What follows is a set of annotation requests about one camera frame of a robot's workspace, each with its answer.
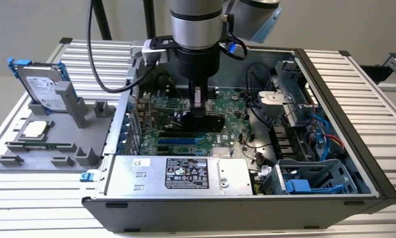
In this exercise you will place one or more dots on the blue case release latch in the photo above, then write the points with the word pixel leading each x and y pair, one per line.
pixel 86 177

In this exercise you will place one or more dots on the green RAM stick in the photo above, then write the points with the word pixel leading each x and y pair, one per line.
pixel 49 146

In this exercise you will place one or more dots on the silver coin battery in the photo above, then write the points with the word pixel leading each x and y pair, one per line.
pixel 235 96

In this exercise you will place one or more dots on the small grey wrist camera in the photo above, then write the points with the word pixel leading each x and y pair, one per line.
pixel 241 50

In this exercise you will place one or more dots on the grey parts rack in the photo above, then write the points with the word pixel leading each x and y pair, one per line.
pixel 62 134

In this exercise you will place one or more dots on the black rating label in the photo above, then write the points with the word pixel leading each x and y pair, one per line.
pixel 186 173

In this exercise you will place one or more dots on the blue drive latch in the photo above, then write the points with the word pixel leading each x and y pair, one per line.
pixel 298 186

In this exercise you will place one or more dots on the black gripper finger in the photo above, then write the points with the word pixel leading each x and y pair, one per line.
pixel 206 104

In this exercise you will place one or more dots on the black stand pole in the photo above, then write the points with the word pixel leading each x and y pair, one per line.
pixel 150 24
pixel 103 19

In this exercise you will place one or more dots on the blue expansion slot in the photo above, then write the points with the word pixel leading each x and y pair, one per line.
pixel 178 141

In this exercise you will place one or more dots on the long black expansion slot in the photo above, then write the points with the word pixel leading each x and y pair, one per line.
pixel 178 135

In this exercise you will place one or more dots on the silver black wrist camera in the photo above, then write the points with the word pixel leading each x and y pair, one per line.
pixel 151 52

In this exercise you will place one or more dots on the grey disk bay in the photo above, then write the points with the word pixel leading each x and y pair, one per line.
pixel 330 168

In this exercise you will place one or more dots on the silver power supply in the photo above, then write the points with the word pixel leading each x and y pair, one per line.
pixel 151 183

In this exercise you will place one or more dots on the metal drive cage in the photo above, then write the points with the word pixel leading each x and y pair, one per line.
pixel 294 99

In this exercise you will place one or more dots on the green graphics card black cooler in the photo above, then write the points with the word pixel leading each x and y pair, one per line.
pixel 202 124

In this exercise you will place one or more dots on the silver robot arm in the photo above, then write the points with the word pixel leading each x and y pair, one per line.
pixel 195 24

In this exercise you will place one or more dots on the hard disk blue carrier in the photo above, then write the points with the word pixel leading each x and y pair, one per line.
pixel 42 86

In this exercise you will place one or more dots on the silver CPU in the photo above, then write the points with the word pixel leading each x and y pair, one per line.
pixel 35 129

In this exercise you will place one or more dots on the silver finned heat sink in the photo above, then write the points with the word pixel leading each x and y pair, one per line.
pixel 223 151

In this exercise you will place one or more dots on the black grey PC case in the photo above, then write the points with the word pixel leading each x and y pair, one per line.
pixel 218 215

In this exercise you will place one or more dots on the green motherboard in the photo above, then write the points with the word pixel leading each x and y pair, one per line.
pixel 231 116

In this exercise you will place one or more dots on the short black expansion slot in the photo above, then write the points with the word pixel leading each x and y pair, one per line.
pixel 163 148

